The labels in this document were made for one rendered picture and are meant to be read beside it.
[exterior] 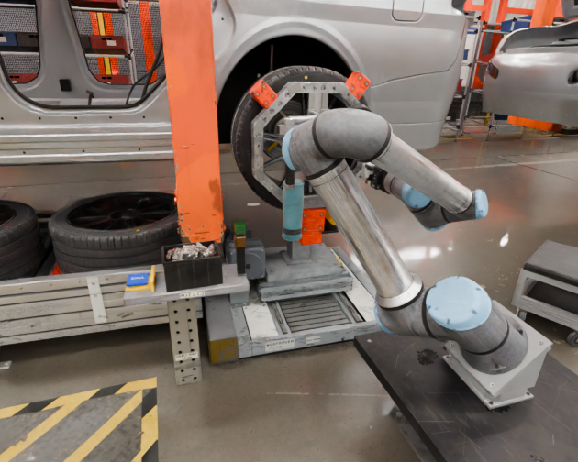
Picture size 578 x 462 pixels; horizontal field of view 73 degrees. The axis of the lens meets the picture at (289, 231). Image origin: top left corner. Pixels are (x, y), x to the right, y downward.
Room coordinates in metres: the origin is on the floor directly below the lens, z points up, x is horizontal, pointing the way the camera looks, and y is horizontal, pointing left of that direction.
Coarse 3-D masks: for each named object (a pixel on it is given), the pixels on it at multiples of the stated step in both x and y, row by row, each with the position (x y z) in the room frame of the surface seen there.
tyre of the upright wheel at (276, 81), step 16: (272, 80) 1.72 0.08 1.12; (288, 80) 1.74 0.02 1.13; (304, 80) 1.75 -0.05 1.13; (320, 80) 1.77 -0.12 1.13; (336, 80) 1.79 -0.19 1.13; (240, 112) 1.76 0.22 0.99; (256, 112) 1.70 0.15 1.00; (240, 128) 1.68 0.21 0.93; (240, 144) 1.68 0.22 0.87; (240, 160) 1.68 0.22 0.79; (256, 192) 1.70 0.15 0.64
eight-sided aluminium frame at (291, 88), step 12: (288, 84) 1.67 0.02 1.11; (300, 84) 1.66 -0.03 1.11; (312, 84) 1.68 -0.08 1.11; (324, 84) 1.69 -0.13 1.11; (336, 84) 1.70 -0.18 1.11; (288, 96) 1.65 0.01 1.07; (348, 96) 1.72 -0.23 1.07; (264, 108) 1.67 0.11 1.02; (276, 108) 1.64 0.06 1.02; (252, 120) 1.66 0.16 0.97; (264, 120) 1.64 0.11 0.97; (252, 132) 1.65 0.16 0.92; (252, 144) 1.65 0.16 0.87; (252, 156) 1.65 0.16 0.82; (252, 168) 1.65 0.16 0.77; (360, 168) 1.76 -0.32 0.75; (264, 180) 1.67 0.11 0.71; (360, 180) 1.75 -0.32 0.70; (276, 192) 1.64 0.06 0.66; (312, 204) 1.68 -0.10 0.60
